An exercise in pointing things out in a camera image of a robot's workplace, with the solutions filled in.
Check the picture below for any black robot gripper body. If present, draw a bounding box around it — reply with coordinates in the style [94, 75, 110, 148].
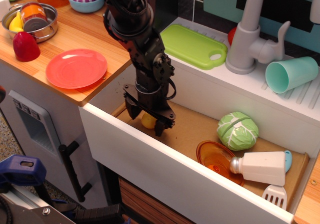
[123, 83, 176, 128]

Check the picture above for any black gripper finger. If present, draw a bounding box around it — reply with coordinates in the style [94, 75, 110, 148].
[154, 119, 168, 137]
[125, 97, 142, 120]

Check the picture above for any yellow toy potato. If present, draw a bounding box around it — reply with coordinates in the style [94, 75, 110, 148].
[141, 113, 156, 129]

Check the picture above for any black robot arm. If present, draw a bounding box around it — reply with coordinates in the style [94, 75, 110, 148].
[103, 0, 176, 136]

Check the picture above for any red plastic plate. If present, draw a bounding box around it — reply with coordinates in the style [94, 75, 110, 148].
[45, 49, 108, 89]

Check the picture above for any orange transparent bowl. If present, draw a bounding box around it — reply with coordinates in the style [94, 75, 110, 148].
[196, 141, 245, 186]

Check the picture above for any green cutting board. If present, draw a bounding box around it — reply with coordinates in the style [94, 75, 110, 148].
[161, 24, 228, 70]

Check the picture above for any green toy cabbage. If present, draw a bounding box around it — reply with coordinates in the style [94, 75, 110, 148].
[217, 112, 259, 151]

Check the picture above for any red toy behind faucet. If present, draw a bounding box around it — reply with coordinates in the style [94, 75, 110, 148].
[227, 27, 237, 46]

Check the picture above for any grey toy faucet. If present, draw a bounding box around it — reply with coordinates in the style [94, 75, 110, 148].
[225, 0, 291, 75]

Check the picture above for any blue plastic bowl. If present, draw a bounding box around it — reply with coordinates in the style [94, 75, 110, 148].
[69, 0, 105, 13]

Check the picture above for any white salt shaker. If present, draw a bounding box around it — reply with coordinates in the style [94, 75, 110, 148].
[229, 151, 286, 186]

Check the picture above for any steel cooking pot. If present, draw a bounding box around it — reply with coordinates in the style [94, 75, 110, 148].
[1, 3, 58, 43]

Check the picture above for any dark red toy strawberry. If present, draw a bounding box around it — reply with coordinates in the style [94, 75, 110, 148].
[12, 32, 41, 62]

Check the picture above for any blue clamp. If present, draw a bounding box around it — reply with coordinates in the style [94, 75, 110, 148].
[0, 154, 47, 188]

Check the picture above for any teal plastic cup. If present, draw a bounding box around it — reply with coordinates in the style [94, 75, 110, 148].
[265, 57, 319, 94]

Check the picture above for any light blue plastic utensil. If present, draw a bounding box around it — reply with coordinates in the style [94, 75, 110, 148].
[284, 150, 293, 173]

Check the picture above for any orange labelled tin can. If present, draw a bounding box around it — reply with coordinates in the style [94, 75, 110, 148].
[20, 2, 49, 32]

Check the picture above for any white plastic spatula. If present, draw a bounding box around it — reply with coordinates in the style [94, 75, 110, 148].
[262, 184, 288, 210]

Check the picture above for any yellow toy banana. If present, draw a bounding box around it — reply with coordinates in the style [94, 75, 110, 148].
[9, 11, 24, 33]

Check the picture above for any white box at edge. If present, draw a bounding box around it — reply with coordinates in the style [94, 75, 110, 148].
[0, 0, 11, 21]

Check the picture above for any black cabinet door handle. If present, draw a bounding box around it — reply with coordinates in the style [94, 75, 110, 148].
[58, 141, 92, 202]

